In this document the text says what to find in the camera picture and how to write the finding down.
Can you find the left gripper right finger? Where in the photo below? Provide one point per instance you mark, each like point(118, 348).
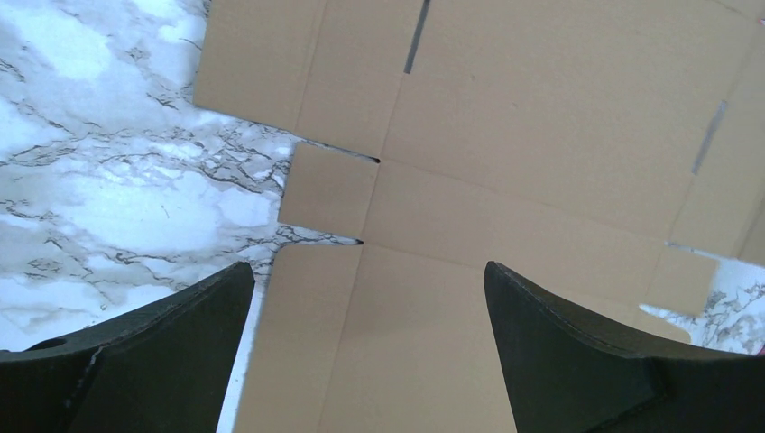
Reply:
point(567, 368)

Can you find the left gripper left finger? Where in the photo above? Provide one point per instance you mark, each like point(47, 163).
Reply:
point(163, 367)

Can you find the brown cardboard box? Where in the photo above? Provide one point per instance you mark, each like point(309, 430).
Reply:
point(612, 152)

